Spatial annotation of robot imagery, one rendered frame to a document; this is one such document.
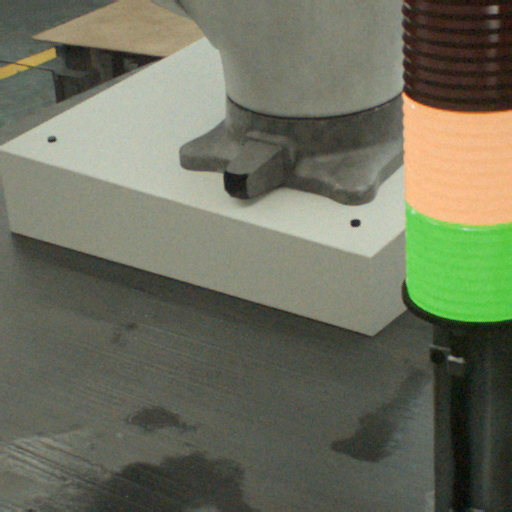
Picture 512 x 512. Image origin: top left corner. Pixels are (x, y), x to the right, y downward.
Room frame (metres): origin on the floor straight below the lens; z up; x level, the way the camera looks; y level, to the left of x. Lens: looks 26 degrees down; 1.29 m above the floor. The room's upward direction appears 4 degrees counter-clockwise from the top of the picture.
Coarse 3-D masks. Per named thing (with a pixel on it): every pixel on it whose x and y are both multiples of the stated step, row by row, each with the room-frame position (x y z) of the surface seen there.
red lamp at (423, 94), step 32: (416, 0) 0.47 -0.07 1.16; (448, 0) 0.46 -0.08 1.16; (480, 0) 0.46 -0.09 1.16; (416, 32) 0.47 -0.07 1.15; (448, 32) 0.46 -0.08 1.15; (480, 32) 0.46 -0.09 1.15; (416, 64) 0.47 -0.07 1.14; (448, 64) 0.46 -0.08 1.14; (480, 64) 0.46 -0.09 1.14; (416, 96) 0.48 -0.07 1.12; (448, 96) 0.46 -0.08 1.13; (480, 96) 0.46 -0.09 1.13
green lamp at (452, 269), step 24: (408, 216) 0.48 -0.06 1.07; (408, 240) 0.48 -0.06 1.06; (432, 240) 0.47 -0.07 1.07; (456, 240) 0.46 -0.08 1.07; (480, 240) 0.46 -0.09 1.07; (504, 240) 0.46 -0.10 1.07; (408, 264) 0.48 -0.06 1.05; (432, 264) 0.47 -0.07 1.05; (456, 264) 0.46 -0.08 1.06; (480, 264) 0.46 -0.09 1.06; (504, 264) 0.46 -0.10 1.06; (408, 288) 0.49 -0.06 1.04; (432, 288) 0.47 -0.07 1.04; (456, 288) 0.46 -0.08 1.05; (480, 288) 0.46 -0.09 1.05; (504, 288) 0.46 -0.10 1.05; (432, 312) 0.47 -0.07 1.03; (456, 312) 0.46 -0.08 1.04; (480, 312) 0.46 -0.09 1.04; (504, 312) 0.46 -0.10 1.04
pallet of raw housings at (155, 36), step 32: (128, 0) 3.62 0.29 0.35; (64, 32) 3.34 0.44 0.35; (96, 32) 3.32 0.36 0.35; (128, 32) 3.30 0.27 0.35; (160, 32) 3.28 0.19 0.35; (192, 32) 3.25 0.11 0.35; (64, 64) 3.37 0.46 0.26; (96, 64) 3.28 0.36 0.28; (128, 64) 3.18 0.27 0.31; (64, 96) 3.31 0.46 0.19
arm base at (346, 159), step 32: (224, 128) 1.05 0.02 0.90; (256, 128) 1.00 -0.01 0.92; (288, 128) 0.98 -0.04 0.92; (320, 128) 0.98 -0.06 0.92; (352, 128) 0.98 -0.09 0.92; (384, 128) 1.00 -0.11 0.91; (192, 160) 1.02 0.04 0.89; (224, 160) 1.01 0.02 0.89; (256, 160) 0.96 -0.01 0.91; (288, 160) 0.98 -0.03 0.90; (320, 160) 0.98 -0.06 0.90; (352, 160) 0.97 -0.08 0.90; (384, 160) 0.98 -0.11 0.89; (256, 192) 0.95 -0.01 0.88; (320, 192) 0.96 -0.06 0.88; (352, 192) 0.94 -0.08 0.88
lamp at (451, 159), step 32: (416, 128) 0.48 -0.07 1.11; (448, 128) 0.46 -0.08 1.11; (480, 128) 0.46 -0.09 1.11; (416, 160) 0.47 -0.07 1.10; (448, 160) 0.46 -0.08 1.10; (480, 160) 0.46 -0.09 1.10; (416, 192) 0.48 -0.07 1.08; (448, 192) 0.46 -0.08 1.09; (480, 192) 0.46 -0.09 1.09; (480, 224) 0.46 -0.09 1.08
